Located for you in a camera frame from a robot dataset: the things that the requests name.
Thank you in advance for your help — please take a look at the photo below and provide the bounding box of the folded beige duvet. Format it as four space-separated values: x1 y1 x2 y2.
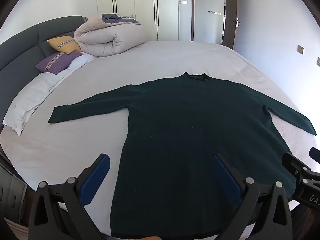
73 13 147 57

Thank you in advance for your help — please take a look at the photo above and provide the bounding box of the grey bedside cabinet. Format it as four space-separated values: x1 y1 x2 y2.
0 164 28 229

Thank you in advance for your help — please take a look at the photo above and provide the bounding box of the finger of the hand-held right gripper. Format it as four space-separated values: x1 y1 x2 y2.
309 147 320 162
282 152 313 180

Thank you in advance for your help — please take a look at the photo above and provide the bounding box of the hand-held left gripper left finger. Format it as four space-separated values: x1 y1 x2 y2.
28 153 111 240

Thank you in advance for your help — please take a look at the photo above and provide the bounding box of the white pillow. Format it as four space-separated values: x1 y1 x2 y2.
2 52 98 136

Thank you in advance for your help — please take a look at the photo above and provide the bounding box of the dark grey padded headboard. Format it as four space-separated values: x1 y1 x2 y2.
0 15 88 128

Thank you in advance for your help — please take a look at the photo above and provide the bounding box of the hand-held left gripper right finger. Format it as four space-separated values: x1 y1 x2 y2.
212 153 292 240

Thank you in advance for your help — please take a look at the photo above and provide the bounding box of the dark brown door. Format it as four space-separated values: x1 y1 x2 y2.
191 0 242 51

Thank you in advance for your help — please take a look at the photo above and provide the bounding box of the white wardrobe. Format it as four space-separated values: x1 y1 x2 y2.
96 0 193 42

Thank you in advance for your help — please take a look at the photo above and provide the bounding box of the bed with white sheet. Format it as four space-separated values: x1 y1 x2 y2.
0 41 316 238

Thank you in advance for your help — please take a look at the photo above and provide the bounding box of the dark green sweater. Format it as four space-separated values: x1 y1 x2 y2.
48 72 316 238

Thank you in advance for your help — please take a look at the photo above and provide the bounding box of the purple patterned cushion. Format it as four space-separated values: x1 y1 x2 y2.
35 51 84 75

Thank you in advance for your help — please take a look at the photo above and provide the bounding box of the yellow patterned cushion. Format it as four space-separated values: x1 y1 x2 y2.
47 36 82 55

